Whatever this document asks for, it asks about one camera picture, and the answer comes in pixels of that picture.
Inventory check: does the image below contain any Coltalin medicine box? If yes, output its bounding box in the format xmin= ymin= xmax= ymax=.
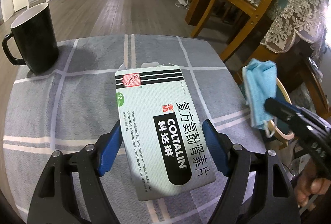
xmin=115 ymin=66 xmax=216 ymax=201

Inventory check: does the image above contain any blue face mask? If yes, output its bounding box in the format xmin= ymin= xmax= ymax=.
xmin=242 ymin=59 xmax=277 ymax=138

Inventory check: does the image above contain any person's right hand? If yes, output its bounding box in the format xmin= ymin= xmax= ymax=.
xmin=294 ymin=159 xmax=330 ymax=207

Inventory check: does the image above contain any black mug white inside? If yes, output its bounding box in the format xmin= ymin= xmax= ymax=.
xmin=2 ymin=2 xmax=59 ymax=75

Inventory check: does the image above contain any wooden chair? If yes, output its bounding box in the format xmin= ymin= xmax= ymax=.
xmin=185 ymin=0 xmax=296 ymax=63

